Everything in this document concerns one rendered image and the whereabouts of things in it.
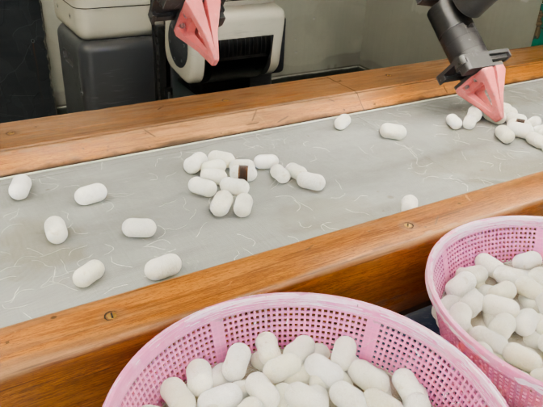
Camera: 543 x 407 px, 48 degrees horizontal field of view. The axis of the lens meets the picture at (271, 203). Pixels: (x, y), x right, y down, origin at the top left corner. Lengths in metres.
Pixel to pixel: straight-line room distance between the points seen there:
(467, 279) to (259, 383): 0.24
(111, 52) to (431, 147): 0.92
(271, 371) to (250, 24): 0.98
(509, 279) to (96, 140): 0.51
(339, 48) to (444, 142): 2.51
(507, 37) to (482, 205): 2.11
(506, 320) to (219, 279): 0.25
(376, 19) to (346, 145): 2.53
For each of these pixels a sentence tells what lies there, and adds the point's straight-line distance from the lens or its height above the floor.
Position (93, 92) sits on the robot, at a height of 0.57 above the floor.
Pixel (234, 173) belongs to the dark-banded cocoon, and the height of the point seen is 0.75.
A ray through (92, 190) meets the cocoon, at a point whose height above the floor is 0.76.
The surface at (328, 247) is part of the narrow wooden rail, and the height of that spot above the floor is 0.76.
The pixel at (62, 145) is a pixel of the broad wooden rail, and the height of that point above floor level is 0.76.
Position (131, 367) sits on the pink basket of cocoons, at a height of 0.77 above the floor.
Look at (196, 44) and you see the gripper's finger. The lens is 0.81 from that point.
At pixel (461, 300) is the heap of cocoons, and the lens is 0.58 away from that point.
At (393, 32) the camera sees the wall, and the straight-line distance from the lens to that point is 3.26.
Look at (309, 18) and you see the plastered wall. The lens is 3.23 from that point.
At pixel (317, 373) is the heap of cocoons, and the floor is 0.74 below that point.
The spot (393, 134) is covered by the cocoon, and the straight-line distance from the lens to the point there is 0.88.
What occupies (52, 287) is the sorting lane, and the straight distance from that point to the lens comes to 0.58.
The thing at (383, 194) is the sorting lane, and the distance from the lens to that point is 0.74.
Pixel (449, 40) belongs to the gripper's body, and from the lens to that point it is 1.00.
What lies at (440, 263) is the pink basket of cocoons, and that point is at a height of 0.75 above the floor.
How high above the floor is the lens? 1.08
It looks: 29 degrees down
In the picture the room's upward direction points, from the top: 3 degrees clockwise
